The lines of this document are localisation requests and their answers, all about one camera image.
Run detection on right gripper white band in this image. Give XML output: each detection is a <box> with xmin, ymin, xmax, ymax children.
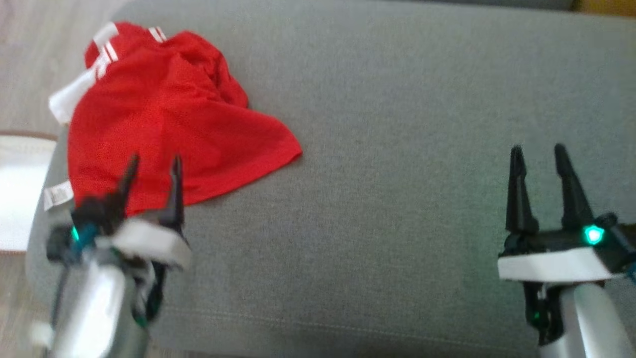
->
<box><xmin>498</xmin><ymin>143</ymin><xmax>625</xmax><ymax>283</ymax></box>

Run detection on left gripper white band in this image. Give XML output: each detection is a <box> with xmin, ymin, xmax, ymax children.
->
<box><xmin>72</xmin><ymin>153</ymin><xmax>192</xmax><ymax>272</ymax></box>

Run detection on red shirt thin white stripes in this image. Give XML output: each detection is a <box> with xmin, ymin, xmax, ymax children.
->
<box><xmin>44</xmin><ymin>21</ymin><xmax>303</xmax><ymax>217</ymax></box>

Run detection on white laundry basket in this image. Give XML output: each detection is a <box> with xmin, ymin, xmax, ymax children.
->
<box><xmin>0</xmin><ymin>130</ymin><xmax>58</xmax><ymax>254</ymax></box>

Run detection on grey sofa seat cushion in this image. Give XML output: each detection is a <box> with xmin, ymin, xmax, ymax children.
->
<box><xmin>25</xmin><ymin>0</ymin><xmax>636</xmax><ymax>358</ymax></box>

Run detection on yellow sofa body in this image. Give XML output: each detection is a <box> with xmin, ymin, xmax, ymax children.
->
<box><xmin>571</xmin><ymin>0</ymin><xmax>636</xmax><ymax>17</ymax></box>

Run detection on black left camera cable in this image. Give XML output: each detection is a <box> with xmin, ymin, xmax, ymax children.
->
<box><xmin>51</xmin><ymin>268</ymin><xmax>69</xmax><ymax>326</ymax></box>

